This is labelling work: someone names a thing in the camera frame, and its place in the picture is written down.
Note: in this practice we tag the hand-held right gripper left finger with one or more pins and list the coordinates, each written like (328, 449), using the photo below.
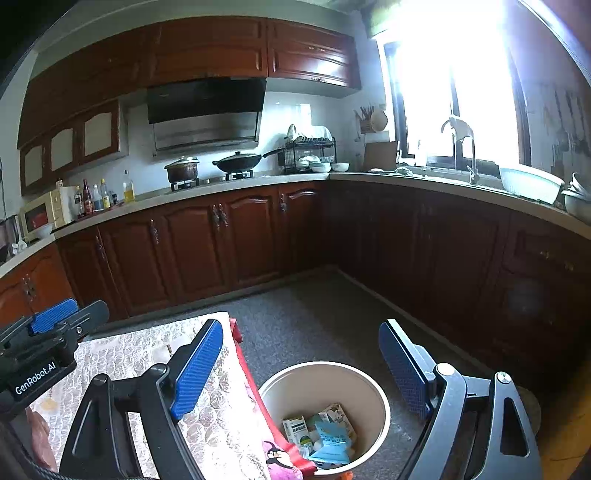
(198, 369)

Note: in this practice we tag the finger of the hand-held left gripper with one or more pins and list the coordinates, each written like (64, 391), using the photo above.
(87, 316)
(51, 316)

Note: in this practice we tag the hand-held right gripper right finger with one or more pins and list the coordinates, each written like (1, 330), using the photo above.
(406, 369)

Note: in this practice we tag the patterned cardboard box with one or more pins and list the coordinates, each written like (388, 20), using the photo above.
(341, 415)

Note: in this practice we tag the white plastic bucket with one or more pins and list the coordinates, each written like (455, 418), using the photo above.
(286, 392)

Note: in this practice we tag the blue packet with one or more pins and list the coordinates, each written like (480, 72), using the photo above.
(330, 445)

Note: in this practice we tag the white green milk carton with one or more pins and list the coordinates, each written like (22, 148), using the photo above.
(295, 434)

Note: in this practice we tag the person's left hand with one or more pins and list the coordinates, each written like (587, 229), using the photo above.
(38, 438)

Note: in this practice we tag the cream lace tablecloth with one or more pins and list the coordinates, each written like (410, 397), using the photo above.
(138, 350)

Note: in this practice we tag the small white bowl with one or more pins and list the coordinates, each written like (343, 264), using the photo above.
(44, 230)

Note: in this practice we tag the cream microwave oven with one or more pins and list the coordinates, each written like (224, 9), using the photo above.
(37, 214)

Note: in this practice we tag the white paper box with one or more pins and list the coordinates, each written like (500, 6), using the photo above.
(68, 203)

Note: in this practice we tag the clear plastic bottle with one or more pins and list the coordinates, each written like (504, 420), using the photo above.
(97, 199)

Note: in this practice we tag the red printed cloth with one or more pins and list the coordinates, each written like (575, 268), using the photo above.
(277, 457)

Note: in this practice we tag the brown sauce bottle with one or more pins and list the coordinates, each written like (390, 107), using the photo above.
(87, 198)

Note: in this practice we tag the yellow cap bottle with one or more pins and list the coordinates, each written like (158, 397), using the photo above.
(105, 196)

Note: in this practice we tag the brown wooden base cabinets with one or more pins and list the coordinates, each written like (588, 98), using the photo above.
(194, 240)

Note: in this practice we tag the yellow oil bottle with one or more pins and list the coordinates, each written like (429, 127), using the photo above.
(128, 189)

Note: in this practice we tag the dark cooking pot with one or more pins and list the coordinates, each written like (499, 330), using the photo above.
(182, 170)

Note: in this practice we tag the grey kitchen countertop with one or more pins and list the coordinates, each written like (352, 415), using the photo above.
(415, 180)

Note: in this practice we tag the black gas stove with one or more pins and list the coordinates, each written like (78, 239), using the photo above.
(240, 176)

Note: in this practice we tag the black wok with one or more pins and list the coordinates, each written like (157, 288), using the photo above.
(238, 162)

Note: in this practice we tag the brown cutting board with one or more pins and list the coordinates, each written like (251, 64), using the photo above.
(378, 157)

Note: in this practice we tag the large white basin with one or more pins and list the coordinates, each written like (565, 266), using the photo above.
(531, 183)

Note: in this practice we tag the stacked white bowls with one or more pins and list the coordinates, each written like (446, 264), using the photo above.
(579, 205)

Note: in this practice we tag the black range hood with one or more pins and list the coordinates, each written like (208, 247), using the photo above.
(203, 106)

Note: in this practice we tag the black dish rack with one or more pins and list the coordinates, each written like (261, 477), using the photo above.
(295, 150)

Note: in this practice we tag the metal sink faucet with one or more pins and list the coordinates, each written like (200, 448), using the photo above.
(458, 125)

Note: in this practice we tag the round wooden lid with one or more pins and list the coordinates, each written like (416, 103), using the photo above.
(378, 120)

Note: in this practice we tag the utensil holder with chopsticks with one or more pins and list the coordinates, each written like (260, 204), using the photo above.
(364, 120)

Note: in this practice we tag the white dish cloth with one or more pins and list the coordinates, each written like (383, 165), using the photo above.
(309, 132)

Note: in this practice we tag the kitchen window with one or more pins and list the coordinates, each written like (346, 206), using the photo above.
(429, 92)

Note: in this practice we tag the brown wooden upper cabinets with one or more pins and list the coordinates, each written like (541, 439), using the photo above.
(207, 50)

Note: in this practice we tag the hanging kitchen utensils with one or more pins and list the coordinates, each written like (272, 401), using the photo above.
(570, 124)

